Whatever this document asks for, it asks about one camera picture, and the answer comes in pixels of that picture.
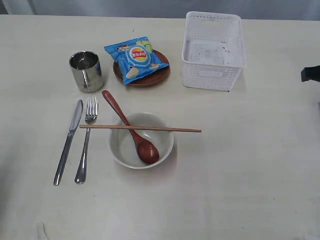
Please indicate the white plastic woven basket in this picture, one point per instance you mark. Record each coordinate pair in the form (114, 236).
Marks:
(213, 52)

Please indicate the brown wooden chopstick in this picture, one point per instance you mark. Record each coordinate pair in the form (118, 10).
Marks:
(149, 128)

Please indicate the white patterned ceramic bowl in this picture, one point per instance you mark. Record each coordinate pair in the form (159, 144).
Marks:
(122, 146)

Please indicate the silver metal knife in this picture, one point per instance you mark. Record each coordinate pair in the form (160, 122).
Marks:
(71, 132)

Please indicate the brown wooden plate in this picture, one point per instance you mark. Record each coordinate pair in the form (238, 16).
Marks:
(147, 81)

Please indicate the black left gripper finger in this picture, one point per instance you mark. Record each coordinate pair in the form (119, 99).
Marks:
(310, 74)

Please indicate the brown wooden spoon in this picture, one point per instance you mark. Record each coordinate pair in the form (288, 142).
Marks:
(146, 151)

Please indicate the stainless steel cup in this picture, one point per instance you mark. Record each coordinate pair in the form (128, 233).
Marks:
(86, 69)

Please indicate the blue chips bag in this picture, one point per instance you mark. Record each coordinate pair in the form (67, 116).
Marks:
(136, 58)

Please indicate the silver metal fork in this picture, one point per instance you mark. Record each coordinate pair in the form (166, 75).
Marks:
(90, 118)

